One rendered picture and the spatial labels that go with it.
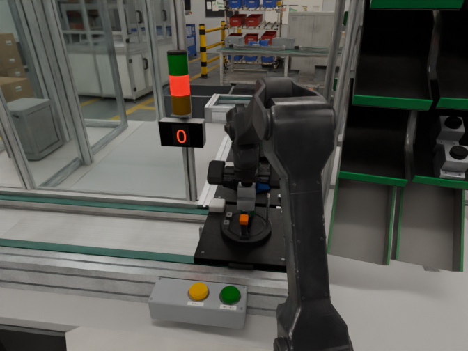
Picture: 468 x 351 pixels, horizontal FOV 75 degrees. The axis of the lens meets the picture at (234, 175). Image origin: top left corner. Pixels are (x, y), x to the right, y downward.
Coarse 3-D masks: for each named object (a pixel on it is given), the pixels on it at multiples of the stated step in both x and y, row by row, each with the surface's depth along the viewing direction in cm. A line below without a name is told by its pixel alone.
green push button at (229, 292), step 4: (224, 288) 67; (228, 288) 67; (232, 288) 67; (236, 288) 67; (224, 292) 66; (228, 292) 66; (232, 292) 66; (236, 292) 66; (224, 296) 66; (228, 296) 66; (232, 296) 66; (236, 296) 66; (224, 300) 65; (228, 300) 65; (232, 300) 65; (236, 300) 65
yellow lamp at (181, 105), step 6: (174, 96) 79; (180, 96) 79; (186, 96) 79; (174, 102) 80; (180, 102) 79; (186, 102) 80; (174, 108) 81; (180, 108) 80; (186, 108) 81; (180, 114) 81; (186, 114) 82
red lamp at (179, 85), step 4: (172, 76) 77; (176, 76) 77; (180, 76) 77; (184, 76) 77; (188, 76) 78; (172, 80) 77; (176, 80) 77; (180, 80) 77; (184, 80) 77; (188, 80) 79; (172, 84) 78; (176, 84) 77; (180, 84) 77; (184, 84) 78; (188, 84) 79; (172, 88) 78; (176, 88) 78; (180, 88) 78; (184, 88) 78; (188, 88) 79; (172, 92) 79; (176, 92) 78; (180, 92) 78; (184, 92) 79; (188, 92) 80
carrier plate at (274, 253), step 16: (224, 208) 94; (256, 208) 94; (272, 208) 94; (208, 224) 87; (272, 224) 87; (208, 240) 81; (224, 240) 81; (272, 240) 81; (208, 256) 76; (224, 256) 76; (240, 256) 76; (256, 256) 76; (272, 256) 76
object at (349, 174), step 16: (352, 80) 78; (352, 112) 77; (368, 112) 77; (384, 112) 76; (400, 112) 74; (352, 128) 74; (368, 128) 74; (384, 128) 73; (400, 128) 72; (352, 144) 71; (368, 144) 71; (384, 144) 70; (400, 144) 69; (352, 160) 68; (368, 160) 68; (384, 160) 67; (400, 160) 67; (352, 176) 65; (368, 176) 63; (384, 176) 65; (400, 176) 64
